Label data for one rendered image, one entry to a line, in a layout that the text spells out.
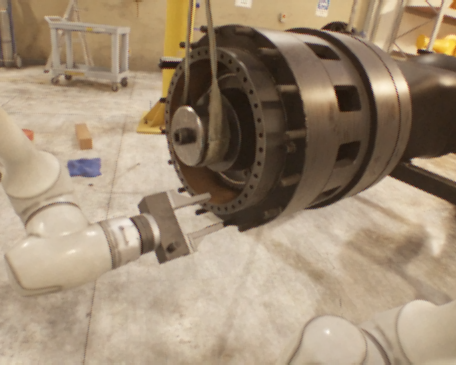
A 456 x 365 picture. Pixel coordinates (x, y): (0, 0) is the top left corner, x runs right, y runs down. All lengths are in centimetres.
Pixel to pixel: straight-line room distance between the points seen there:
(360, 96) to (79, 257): 70
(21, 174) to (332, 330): 50
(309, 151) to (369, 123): 25
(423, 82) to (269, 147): 96
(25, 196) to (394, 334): 58
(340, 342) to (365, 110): 60
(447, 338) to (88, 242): 50
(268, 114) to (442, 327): 45
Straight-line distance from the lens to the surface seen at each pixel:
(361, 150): 86
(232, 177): 88
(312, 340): 38
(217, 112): 70
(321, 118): 69
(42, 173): 60
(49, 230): 56
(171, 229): 62
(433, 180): 164
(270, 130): 65
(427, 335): 45
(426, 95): 148
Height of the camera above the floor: 111
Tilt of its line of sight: 27 degrees down
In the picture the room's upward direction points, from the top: 9 degrees clockwise
